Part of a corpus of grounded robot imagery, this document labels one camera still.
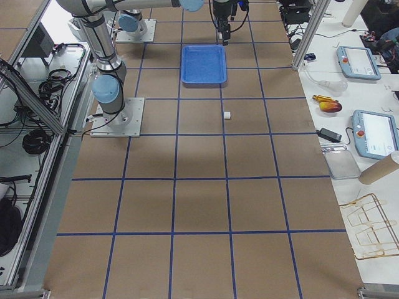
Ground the blue plastic tray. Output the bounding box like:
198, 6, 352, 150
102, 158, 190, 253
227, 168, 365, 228
181, 44, 227, 87

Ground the brass cylinder tool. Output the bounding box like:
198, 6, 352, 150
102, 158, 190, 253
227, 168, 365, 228
312, 95, 335, 103

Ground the clear plastic lidded box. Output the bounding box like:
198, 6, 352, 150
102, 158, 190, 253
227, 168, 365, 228
324, 150, 361, 180

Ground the teach pendant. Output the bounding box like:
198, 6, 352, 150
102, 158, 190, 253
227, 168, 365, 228
336, 46, 381, 81
352, 110, 398, 159

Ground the aluminium frame post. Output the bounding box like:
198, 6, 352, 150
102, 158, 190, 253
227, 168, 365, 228
292, 0, 330, 70

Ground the far teach pendant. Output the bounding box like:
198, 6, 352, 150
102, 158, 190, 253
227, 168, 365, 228
336, 46, 381, 81

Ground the cardboard tube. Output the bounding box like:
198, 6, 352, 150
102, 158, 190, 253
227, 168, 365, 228
358, 151, 398, 185

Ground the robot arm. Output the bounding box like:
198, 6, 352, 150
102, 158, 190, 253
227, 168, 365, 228
118, 9, 148, 37
57, 1, 204, 80

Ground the brass wire rack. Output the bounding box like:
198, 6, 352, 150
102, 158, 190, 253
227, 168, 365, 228
339, 193, 398, 260

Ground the near teach pendant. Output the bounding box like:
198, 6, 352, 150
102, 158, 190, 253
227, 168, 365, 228
352, 110, 398, 159

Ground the mango fruit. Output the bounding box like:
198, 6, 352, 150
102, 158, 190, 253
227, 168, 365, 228
319, 100, 342, 113

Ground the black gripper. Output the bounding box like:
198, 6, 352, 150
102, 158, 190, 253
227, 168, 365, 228
212, 1, 235, 46

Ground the black power adapter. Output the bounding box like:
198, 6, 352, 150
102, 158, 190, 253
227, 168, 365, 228
316, 128, 342, 143

